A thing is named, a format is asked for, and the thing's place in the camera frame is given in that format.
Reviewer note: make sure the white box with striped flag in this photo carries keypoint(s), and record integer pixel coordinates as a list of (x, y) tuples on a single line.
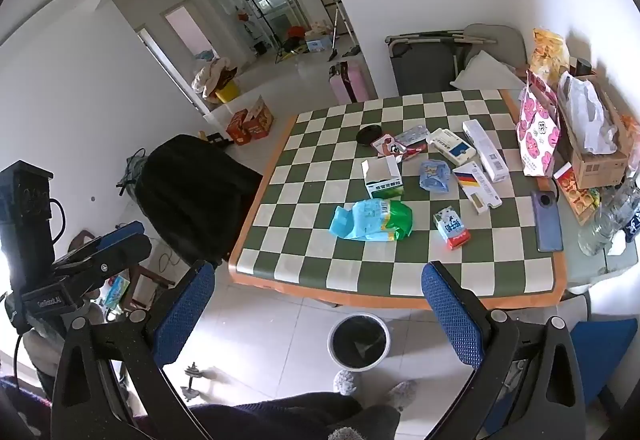
[(477, 187)]

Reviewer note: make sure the person's leg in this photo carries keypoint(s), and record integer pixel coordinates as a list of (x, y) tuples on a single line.
[(375, 422), (270, 420)]

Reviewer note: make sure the white round trash bin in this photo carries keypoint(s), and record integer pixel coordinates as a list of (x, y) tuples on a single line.
[(360, 345)]

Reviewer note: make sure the grey fluffy right slipper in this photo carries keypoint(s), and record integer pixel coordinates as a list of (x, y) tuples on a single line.
[(402, 392)]

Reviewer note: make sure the dark cup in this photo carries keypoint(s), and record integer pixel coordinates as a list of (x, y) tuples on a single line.
[(582, 65)]

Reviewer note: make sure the white plastic bag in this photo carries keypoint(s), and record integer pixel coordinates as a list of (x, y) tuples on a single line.
[(587, 114)]

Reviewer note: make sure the clear plastic bottle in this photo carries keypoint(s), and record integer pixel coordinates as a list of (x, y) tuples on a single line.
[(626, 200)]

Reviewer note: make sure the black round lid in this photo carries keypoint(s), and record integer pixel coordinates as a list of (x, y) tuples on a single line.
[(369, 133)]

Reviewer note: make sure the yellow snack bag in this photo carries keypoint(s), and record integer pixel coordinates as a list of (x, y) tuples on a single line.
[(547, 52)]

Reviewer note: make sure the white and blue medicine box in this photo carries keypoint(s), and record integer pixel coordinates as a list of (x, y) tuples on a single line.
[(452, 147)]

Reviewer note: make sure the blue seat chair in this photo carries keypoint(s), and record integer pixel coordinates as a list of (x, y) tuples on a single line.
[(600, 355)]

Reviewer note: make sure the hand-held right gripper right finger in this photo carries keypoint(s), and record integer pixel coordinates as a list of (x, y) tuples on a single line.
[(450, 315)]

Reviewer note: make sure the brown cardboard box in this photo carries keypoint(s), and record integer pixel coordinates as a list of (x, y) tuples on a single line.
[(597, 164)]

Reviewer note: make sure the flat red and orange box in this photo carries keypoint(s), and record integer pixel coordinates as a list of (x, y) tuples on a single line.
[(575, 192)]

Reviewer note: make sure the brown wooden stool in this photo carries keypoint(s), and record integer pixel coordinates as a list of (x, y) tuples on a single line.
[(150, 277)]

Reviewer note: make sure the clear glass bottle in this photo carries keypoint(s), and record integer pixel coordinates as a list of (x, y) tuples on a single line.
[(597, 225)]

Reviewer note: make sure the green and blue plastic bag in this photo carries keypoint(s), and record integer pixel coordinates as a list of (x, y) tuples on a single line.
[(372, 221)]

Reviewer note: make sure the grey fluffy left slipper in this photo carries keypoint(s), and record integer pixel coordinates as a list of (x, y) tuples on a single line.
[(345, 382)]

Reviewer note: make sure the black coat rack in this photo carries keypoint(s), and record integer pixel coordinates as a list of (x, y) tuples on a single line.
[(252, 12)]

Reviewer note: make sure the small red and white carton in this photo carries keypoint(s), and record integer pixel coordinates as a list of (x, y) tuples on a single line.
[(451, 230)]

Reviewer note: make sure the pink suitcase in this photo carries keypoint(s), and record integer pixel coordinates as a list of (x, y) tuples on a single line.
[(350, 80)]

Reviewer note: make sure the black cloth covered chair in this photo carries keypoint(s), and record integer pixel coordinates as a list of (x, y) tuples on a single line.
[(195, 195)]

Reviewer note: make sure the long white box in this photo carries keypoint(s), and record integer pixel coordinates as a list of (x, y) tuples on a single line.
[(485, 152)]

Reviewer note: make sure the yellow bin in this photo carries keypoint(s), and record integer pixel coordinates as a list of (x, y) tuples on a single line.
[(227, 92)]

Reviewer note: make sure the red snack packet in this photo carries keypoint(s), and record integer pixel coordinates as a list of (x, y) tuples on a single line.
[(395, 147)]

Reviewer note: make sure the blue wrapper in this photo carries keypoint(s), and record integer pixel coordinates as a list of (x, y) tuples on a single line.
[(434, 176)]

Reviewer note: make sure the person's right leg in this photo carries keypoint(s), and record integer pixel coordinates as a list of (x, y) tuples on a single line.
[(375, 422)]

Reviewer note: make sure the white pillow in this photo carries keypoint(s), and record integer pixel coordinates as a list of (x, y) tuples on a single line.
[(487, 72)]

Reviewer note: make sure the silver tripod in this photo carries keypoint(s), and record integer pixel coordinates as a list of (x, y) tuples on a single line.
[(336, 27)]

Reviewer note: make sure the white and green carton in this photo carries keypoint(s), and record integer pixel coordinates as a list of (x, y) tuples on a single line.
[(382, 177)]

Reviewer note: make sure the grey fluffy slipper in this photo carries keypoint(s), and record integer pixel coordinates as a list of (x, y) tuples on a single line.
[(402, 392), (345, 382)]

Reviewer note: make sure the pink patterned paper bag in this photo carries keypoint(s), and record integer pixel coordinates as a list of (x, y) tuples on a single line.
[(537, 132)]

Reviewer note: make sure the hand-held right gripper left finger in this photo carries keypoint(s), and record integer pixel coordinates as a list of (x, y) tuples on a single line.
[(185, 315)]

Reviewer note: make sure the silver blister pack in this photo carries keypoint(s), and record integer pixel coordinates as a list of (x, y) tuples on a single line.
[(412, 134)]

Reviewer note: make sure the pile of light clothes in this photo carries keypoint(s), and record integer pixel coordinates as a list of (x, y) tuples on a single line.
[(214, 73)]

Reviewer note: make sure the orange carton box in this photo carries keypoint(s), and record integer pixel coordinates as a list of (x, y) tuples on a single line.
[(240, 127), (262, 117)]

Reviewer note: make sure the colourful tissue pack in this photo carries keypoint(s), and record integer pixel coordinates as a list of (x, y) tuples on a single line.
[(116, 294)]

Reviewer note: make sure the grey folding bed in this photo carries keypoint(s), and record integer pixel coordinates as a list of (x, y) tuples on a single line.
[(425, 62)]

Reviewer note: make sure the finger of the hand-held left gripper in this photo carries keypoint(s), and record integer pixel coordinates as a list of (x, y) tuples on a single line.
[(117, 234), (110, 260)]

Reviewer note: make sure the small metal dumbbell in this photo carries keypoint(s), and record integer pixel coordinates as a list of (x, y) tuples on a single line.
[(192, 380)]

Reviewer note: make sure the person's left leg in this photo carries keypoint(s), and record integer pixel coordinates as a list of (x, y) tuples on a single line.
[(270, 420)]

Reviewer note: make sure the grey smartphone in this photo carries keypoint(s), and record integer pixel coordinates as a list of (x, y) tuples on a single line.
[(546, 220)]

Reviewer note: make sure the grey cushion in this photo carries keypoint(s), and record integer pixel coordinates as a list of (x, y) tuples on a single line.
[(500, 39)]

